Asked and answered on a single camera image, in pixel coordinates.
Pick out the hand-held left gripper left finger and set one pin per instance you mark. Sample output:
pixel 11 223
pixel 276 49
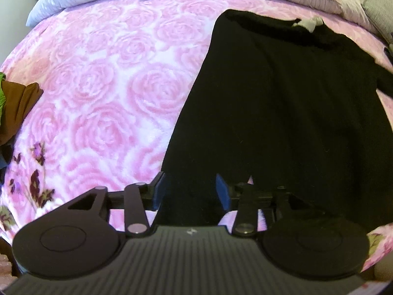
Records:
pixel 159 192

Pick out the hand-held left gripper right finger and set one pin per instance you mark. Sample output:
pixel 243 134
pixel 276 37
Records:
pixel 222 194

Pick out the black skirt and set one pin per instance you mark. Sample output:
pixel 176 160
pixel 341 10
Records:
pixel 270 113

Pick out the pink rose printed blanket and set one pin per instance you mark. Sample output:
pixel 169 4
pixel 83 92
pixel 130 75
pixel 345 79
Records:
pixel 101 92

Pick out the dark blue cloth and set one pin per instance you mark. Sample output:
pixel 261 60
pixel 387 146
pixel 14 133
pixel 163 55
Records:
pixel 4 163

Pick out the brown cloth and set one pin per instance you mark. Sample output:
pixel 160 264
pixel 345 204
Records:
pixel 18 107

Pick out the green cloth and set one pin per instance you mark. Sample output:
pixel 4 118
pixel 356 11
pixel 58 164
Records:
pixel 1 98

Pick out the grey waffle blanket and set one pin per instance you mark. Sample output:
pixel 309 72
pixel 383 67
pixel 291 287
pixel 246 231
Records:
pixel 380 6

